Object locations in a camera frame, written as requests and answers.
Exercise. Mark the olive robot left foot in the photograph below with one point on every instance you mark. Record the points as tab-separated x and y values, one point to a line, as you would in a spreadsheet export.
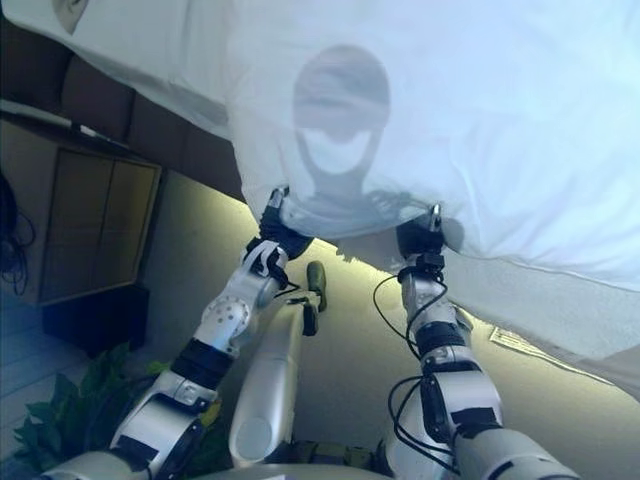
316	277

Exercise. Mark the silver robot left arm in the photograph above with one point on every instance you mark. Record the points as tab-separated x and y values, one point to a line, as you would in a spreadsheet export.
225	315

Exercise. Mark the mattress with white sheet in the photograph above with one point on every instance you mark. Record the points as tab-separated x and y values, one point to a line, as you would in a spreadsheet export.
150	50

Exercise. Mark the green leafy plant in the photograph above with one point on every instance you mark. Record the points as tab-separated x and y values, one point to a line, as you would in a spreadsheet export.
85	400

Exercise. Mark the white floor label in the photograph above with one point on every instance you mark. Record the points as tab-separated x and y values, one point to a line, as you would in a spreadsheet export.
510	340

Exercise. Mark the silver robot left leg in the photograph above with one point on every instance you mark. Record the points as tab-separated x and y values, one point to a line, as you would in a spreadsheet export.
265	380

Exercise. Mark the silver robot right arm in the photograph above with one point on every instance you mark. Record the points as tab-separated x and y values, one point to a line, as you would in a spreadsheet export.
465	390

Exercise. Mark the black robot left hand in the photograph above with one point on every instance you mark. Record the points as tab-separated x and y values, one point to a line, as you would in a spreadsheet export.
280	235

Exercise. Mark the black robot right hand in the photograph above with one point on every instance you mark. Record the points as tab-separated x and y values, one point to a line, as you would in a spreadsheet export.
420	240

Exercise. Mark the wooden nightstand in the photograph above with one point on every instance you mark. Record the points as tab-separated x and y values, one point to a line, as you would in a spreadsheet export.
90	225

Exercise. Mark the thin white top sheet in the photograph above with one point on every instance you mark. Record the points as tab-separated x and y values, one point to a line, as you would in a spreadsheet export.
550	315

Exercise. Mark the white duvet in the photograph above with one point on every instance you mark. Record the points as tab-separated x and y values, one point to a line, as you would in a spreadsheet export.
475	100

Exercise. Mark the silver robot torso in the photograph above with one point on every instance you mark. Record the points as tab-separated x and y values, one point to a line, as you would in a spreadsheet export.
300	472

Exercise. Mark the beige bed pillow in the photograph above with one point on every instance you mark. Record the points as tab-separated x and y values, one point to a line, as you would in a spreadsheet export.
67	12

